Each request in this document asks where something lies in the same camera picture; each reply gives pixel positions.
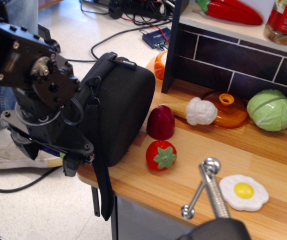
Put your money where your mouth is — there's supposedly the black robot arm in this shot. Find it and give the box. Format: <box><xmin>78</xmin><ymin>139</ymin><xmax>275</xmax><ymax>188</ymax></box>
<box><xmin>0</xmin><ymin>17</ymin><xmax>94</xmax><ymax>177</ymax></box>

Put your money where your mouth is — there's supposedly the dark red toy onion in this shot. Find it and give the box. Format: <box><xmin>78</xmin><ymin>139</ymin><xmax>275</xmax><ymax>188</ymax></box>
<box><xmin>146</xmin><ymin>105</ymin><xmax>175</xmax><ymax>140</ymax></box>

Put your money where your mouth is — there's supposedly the green toy cabbage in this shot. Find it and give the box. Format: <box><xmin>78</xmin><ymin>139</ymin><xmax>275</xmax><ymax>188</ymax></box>
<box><xmin>246</xmin><ymin>89</ymin><xmax>287</xmax><ymax>132</ymax></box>

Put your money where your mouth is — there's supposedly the white sneaker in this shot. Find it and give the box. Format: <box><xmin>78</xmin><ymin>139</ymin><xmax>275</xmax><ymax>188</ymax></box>
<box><xmin>0</xmin><ymin>128</ymin><xmax>63</xmax><ymax>170</ymax></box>

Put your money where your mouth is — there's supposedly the blue network switch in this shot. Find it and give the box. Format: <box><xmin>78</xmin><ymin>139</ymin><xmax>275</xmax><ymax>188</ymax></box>
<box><xmin>142</xmin><ymin>27</ymin><xmax>171</xmax><ymax>49</ymax></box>

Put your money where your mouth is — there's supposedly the black zipper bag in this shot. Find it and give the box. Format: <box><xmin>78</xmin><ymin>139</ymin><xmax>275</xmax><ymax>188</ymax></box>
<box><xmin>65</xmin><ymin>51</ymin><xmax>157</xmax><ymax>222</ymax></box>

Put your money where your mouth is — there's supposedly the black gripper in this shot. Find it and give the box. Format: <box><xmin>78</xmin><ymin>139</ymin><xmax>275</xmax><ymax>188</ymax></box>
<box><xmin>1</xmin><ymin>94</ymin><xmax>95</xmax><ymax>177</ymax></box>

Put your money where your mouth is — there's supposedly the green zipper pull tab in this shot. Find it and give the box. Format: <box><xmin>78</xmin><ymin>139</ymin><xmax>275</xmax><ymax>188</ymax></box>
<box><xmin>59</xmin><ymin>152</ymin><xmax>66</xmax><ymax>160</ymax></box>

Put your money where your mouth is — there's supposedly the toy fried egg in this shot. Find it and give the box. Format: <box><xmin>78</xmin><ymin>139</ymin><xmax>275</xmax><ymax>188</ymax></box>
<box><xmin>219</xmin><ymin>174</ymin><xmax>270</xmax><ymax>212</ymax></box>

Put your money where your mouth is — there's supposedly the red labelled jar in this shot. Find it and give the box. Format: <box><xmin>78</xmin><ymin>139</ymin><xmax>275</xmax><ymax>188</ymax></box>
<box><xmin>264</xmin><ymin>0</ymin><xmax>287</xmax><ymax>46</ymax></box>

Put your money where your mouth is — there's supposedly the black clamp base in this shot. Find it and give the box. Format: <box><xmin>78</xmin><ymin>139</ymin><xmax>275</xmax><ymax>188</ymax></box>
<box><xmin>177</xmin><ymin>218</ymin><xmax>251</xmax><ymax>240</ymax></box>

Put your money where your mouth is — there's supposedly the metal clamp screw handle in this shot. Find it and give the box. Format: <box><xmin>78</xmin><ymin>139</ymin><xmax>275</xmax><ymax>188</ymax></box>
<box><xmin>180</xmin><ymin>157</ymin><xmax>231</xmax><ymax>220</ymax></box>

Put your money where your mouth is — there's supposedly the toy ice cream cone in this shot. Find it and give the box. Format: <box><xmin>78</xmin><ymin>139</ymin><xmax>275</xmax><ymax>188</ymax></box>
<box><xmin>162</xmin><ymin>97</ymin><xmax>218</xmax><ymax>126</ymax></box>

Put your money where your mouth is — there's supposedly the black floor cable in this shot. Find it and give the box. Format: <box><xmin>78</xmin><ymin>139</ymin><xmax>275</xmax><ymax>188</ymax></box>
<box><xmin>0</xmin><ymin>165</ymin><xmax>62</xmax><ymax>194</ymax></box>

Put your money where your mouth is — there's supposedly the blue object behind bag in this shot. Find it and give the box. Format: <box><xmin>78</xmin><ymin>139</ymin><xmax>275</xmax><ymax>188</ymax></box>
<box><xmin>40</xmin><ymin>146</ymin><xmax>60</xmax><ymax>157</ymax></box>

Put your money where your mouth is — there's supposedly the dark tiled shelf unit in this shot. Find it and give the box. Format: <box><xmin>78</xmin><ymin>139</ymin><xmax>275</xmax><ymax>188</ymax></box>
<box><xmin>161</xmin><ymin>0</ymin><xmax>287</xmax><ymax>100</ymax></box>

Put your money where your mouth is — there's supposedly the tangled cable bundle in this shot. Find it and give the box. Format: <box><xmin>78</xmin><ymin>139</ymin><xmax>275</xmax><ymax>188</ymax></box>
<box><xmin>79</xmin><ymin>0</ymin><xmax>176</xmax><ymax>27</ymax></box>

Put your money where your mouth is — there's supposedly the red toy chili pepper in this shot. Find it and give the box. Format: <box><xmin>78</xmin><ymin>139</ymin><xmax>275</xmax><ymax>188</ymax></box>
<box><xmin>195</xmin><ymin>0</ymin><xmax>264</xmax><ymax>26</ymax></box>

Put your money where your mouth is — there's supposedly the blue jeans leg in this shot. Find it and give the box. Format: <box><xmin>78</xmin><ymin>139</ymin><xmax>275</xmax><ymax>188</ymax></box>
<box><xmin>0</xmin><ymin>0</ymin><xmax>39</xmax><ymax>129</ymax></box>

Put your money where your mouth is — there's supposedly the orange transparent pot lid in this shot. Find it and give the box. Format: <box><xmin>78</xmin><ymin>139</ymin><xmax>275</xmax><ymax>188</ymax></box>
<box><xmin>201</xmin><ymin>90</ymin><xmax>250</xmax><ymax>130</ymax></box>

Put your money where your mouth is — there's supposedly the orange toy fruit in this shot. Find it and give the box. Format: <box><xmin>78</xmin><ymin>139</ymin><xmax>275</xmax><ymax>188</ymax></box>
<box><xmin>147</xmin><ymin>50</ymin><xmax>168</xmax><ymax>80</ymax></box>

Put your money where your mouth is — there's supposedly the red toy strawberry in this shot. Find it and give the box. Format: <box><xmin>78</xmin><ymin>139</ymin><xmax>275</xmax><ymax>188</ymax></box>
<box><xmin>145</xmin><ymin>140</ymin><xmax>177</xmax><ymax>172</ymax></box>

